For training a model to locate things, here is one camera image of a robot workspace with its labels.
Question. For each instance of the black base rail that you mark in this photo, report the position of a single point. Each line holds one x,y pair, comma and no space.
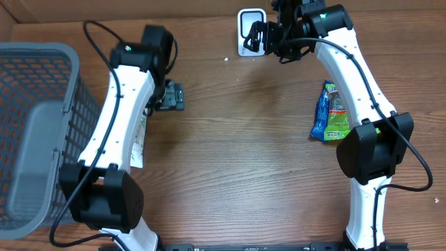
315,246

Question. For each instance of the grey plastic mesh basket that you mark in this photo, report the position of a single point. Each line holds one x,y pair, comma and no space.
48,116

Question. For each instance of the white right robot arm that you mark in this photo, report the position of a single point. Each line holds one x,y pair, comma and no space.
375,143

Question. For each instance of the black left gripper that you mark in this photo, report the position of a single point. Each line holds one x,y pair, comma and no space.
174,97

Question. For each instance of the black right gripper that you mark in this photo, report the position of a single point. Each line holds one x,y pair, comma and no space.
292,51

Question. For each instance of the blue Oreo cookie pack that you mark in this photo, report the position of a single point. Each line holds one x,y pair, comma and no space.
321,114

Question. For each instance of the green Haribo candy bag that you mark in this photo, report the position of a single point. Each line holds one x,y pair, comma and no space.
338,125

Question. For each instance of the white tube with gold cap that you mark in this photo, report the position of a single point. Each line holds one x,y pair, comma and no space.
137,155

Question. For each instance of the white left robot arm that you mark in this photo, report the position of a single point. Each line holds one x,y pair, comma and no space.
98,188

